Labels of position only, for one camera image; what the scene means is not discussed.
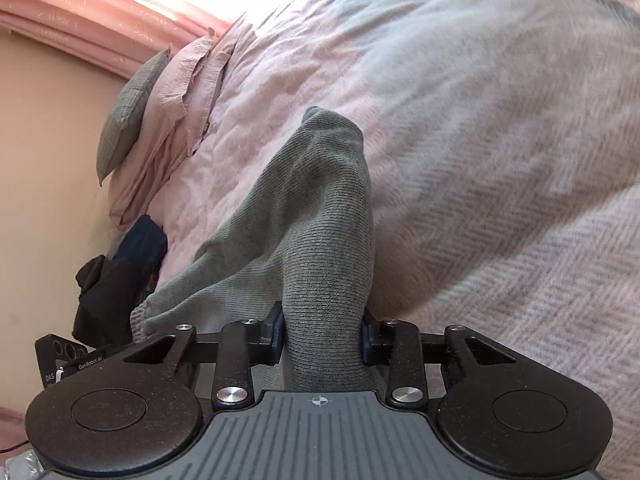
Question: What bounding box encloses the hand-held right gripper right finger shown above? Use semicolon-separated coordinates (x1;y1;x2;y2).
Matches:
360;307;518;407

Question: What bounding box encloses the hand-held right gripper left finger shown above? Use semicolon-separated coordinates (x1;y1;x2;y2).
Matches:
122;301;287;409

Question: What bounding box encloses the grey knit sweater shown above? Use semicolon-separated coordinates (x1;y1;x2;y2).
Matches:
130;106;376;395

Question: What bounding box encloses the black garment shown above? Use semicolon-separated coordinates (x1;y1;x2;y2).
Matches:
73;255;153;347

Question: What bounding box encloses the navy blue garment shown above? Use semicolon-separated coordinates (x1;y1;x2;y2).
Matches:
116;215;169;283

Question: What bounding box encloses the pink bedspread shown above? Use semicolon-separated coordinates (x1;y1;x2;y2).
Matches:
145;0;640;411

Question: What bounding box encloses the pink pillow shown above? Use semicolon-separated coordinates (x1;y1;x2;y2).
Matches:
106;25;253;232

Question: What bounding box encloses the grey checked pillow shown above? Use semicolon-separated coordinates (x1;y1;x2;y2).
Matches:
97;47;174;187

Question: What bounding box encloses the pink curtain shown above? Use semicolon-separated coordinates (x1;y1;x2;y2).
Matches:
0;0;236;82

